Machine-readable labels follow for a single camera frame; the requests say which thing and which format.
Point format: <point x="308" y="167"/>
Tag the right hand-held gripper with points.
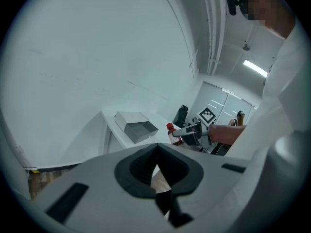
<point x="194" y="137"/>

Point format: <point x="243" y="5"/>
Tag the round ceiling detector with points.
<point x="246" y="47"/>

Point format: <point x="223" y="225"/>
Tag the person's white shirt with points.
<point x="279" y="93"/>

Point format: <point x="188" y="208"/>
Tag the glass partition with blinds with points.
<point x="218" y="98"/>

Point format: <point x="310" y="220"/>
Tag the white ceiling pipes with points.
<point x="213" y="33"/>

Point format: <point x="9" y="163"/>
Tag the black office chair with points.
<point x="181" y="116"/>

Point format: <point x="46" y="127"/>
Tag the white desk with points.
<point x="116" y="135"/>

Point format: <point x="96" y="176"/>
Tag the person's right forearm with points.
<point x="234" y="135"/>

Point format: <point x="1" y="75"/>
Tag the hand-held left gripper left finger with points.
<point x="97" y="178"/>

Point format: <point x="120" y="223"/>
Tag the black head camera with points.
<point x="232" y="1"/>

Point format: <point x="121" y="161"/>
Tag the person's head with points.
<point x="269" y="6"/>

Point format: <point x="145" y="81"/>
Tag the long ceiling light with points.
<point x="255" y="67"/>

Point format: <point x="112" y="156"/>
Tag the grey box with red button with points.
<point x="136" y="127"/>

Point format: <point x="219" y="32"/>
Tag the person's right hand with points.
<point x="215" y="133"/>

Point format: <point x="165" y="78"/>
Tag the red capped bottle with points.
<point x="173" y="138"/>

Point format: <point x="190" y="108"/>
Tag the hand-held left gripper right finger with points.
<point x="218" y="186"/>

